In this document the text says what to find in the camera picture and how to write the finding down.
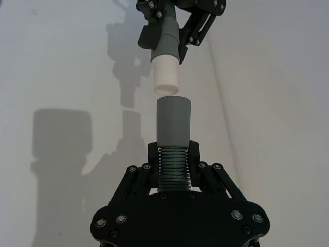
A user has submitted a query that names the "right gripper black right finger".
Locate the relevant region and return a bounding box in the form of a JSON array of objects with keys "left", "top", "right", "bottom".
[{"left": 188, "top": 140, "right": 246, "bottom": 201}]

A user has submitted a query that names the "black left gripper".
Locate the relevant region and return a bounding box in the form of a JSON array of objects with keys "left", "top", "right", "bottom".
[{"left": 135, "top": 0, "right": 227, "bottom": 66}]

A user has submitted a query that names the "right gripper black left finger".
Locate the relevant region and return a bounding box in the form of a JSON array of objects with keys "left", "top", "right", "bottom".
[{"left": 113, "top": 140, "right": 160, "bottom": 200}]

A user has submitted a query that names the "grey hose with white tip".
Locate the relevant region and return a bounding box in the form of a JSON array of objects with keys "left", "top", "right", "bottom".
[{"left": 150, "top": 2, "right": 181, "bottom": 96}]

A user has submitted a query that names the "grey ribbed hose with cuff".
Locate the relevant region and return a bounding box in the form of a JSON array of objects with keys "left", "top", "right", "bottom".
[{"left": 155, "top": 96, "right": 192, "bottom": 192}]

